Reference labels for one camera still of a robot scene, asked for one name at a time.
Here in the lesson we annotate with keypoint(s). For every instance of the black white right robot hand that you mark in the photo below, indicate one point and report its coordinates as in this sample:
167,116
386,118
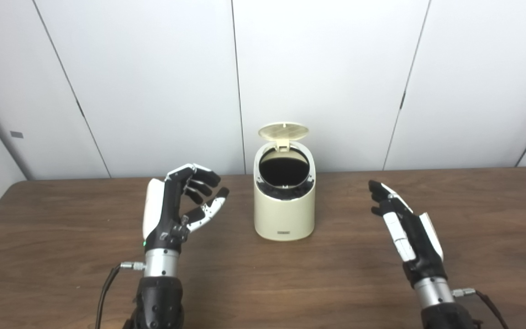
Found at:
420,246

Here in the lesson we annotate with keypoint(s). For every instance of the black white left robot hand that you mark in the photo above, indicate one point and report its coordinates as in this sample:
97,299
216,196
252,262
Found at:
165,219

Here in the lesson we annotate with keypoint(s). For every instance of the cream-colored round bin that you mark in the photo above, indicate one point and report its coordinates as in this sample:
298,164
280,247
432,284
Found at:
283,217

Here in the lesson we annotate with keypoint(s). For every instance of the cream round bin lid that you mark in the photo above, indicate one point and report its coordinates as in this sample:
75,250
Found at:
283,131

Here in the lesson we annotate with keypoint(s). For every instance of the small gray wall sticker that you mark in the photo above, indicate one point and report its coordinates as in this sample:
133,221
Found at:
16,135

